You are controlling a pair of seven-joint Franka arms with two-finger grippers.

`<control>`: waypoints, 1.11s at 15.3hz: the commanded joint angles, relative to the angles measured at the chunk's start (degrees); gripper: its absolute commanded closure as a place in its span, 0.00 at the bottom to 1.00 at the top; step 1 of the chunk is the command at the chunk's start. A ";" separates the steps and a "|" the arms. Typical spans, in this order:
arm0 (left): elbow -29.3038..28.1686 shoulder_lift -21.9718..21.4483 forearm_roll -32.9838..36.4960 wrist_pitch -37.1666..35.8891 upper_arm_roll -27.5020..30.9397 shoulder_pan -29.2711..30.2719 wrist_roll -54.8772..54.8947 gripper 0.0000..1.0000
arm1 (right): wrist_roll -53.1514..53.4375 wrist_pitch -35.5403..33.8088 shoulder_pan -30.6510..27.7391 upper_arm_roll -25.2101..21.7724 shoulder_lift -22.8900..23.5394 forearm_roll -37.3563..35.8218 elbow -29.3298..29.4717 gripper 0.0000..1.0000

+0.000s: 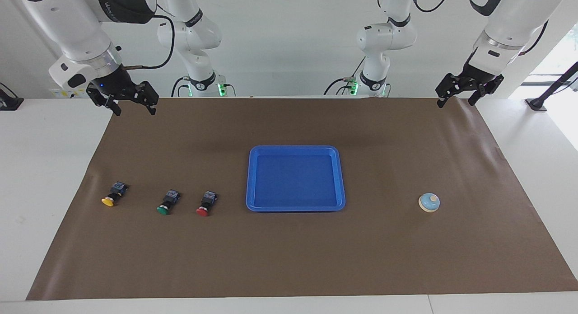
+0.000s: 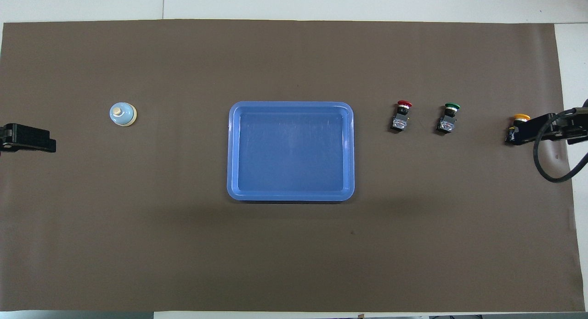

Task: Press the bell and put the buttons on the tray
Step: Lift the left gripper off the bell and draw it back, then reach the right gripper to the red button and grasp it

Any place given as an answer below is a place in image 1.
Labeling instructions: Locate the yellow push button switch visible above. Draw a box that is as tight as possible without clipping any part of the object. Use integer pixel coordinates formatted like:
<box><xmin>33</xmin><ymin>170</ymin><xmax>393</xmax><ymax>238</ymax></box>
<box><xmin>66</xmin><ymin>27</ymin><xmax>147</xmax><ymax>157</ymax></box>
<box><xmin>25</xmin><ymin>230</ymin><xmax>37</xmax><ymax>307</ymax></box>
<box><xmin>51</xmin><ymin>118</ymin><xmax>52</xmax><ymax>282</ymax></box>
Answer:
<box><xmin>101</xmin><ymin>181</ymin><xmax>129</xmax><ymax>208</ymax></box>

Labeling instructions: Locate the green push button switch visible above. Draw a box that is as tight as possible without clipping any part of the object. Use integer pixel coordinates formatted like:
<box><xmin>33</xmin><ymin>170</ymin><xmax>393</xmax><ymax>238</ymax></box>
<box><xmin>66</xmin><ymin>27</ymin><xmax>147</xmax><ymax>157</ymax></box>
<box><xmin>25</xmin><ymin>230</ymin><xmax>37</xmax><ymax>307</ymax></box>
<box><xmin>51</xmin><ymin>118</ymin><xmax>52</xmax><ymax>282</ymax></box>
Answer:
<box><xmin>156</xmin><ymin>189</ymin><xmax>181</xmax><ymax>216</ymax></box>

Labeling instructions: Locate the red push button switch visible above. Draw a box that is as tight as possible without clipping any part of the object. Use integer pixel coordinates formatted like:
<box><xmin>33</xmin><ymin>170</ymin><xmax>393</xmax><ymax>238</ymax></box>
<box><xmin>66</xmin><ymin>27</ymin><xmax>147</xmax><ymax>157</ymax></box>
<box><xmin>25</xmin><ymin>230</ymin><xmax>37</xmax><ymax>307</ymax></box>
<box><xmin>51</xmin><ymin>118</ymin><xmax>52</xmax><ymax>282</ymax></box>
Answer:
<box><xmin>196</xmin><ymin>190</ymin><xmax>219</xmax><ymax>217</ymax></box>

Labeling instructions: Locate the blue plastic tray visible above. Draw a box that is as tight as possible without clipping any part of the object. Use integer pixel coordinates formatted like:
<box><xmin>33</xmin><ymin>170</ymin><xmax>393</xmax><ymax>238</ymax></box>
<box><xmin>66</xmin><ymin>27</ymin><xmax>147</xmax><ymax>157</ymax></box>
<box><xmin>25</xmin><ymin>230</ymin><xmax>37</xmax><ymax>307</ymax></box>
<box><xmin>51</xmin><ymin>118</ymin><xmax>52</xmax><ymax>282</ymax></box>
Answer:
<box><xmin>246</xmin><ymin>145</ymin><xmax>346</xmax><ymax>213</ymax></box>

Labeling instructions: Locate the black angled stand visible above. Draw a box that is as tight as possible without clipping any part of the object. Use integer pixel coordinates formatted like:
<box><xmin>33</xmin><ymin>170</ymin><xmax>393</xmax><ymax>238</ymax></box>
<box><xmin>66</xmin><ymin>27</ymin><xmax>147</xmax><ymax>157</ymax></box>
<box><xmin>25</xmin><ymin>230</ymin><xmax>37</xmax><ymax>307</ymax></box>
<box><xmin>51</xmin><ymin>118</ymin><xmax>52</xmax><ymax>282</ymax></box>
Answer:
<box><xmin>525</xmin><ymin>61</ymin><xmax>578</xmax><ymax>112</ymax></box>

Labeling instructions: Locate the brown paper table mat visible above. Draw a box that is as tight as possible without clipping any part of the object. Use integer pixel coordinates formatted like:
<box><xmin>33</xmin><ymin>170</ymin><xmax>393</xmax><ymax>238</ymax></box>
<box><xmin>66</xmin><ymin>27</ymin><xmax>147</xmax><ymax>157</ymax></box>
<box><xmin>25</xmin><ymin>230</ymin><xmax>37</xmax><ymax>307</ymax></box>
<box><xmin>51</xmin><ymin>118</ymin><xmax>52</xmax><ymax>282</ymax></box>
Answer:
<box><xmin>26</xmin><ymin>96</ymin><xmax>578</xmax><ymax>301</ymax></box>

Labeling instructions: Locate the black right base cable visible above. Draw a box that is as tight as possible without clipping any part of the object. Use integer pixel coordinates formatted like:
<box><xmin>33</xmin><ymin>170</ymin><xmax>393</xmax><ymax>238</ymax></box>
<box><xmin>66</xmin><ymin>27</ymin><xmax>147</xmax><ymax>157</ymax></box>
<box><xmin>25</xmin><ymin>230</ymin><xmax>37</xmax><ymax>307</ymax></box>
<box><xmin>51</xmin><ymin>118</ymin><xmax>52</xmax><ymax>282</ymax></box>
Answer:
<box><xmin>170</xmin><ymin>76</ymin><xmax>191</xmax><ymax>98</ymax></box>

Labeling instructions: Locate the black base cable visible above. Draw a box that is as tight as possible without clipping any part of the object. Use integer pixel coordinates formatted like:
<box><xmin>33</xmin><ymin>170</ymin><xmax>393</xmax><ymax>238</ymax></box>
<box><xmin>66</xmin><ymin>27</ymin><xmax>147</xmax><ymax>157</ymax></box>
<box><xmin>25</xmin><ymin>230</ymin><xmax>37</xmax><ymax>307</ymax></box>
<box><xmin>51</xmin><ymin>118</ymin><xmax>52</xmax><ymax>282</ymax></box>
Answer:
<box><xmin>170</xmin><ymin>76</ymin><xmax>191</xmax><ymax>98</ymax></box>
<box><xmin>323</xmin><ymin>56</ymin><xmax>367</xmax><ymax>96</ymax></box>

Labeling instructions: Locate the white wall socket box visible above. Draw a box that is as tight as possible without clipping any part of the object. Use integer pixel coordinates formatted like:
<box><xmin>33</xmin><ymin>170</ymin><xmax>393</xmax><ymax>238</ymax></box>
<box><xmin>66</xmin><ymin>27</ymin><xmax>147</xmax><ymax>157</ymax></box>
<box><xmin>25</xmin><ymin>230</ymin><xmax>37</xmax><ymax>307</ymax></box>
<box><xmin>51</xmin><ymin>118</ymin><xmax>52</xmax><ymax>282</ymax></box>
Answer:
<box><xmin>50</xmin><ymin>89</ymin><xmax>90</xmax><ymax>99</ymax></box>

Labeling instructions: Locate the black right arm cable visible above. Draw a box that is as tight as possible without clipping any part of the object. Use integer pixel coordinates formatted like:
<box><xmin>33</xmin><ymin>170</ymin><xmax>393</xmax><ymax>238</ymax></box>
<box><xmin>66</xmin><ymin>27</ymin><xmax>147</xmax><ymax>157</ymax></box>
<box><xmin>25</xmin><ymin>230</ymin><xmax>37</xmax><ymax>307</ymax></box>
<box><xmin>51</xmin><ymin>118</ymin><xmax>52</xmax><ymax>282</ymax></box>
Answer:
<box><xmin>120</xmin><ymin>14</ymin><xmax>176</xmax><ymax>71</ymax></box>

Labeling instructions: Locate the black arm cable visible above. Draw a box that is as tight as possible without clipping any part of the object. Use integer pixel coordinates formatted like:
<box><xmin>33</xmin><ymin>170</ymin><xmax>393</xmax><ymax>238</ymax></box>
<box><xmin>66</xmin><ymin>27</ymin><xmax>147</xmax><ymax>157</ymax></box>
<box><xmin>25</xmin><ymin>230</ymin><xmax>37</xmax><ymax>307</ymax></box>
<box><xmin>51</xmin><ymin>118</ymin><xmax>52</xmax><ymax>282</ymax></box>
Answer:
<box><xmin>409</xmin><ymin>0</ymin><xmax>549</xmax><ymax>57</ymax></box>
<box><xmin>120</xmin><ymin>14</ymin><xmax>176</xmax><ymax>71</ymax></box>

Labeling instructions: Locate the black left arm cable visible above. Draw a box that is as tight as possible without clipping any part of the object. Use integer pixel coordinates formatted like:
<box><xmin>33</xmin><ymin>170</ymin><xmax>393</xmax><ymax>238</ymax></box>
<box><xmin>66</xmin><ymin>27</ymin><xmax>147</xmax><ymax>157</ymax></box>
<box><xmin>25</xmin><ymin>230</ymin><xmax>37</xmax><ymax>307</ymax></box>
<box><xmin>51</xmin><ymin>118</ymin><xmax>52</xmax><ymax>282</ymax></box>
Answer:
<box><xmin>409</xmin><ymin>0</ymin><xmax>549</xmax><ymax>57</ymax></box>

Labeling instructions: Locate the black table clamp bracket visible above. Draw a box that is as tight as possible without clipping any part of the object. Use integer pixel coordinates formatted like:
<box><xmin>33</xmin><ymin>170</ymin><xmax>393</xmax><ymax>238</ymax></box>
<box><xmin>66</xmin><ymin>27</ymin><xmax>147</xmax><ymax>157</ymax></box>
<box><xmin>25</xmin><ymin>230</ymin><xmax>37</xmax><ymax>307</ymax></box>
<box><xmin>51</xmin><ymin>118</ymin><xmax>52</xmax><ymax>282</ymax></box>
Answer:
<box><xmin>0</xmin><ymin>82</ymin><xmax>24</xmax><ymax>111</ymax></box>

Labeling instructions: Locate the black left base cable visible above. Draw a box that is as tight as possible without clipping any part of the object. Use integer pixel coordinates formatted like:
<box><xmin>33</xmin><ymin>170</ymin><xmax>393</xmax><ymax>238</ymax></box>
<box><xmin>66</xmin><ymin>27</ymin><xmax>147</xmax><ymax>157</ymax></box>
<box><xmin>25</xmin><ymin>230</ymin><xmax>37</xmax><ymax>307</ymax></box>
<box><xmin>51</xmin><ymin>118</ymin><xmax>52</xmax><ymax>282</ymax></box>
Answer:
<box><xmin>323</xmin><ymin>56</ymin><xmax>367</xmax><ymax>96</ymax></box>

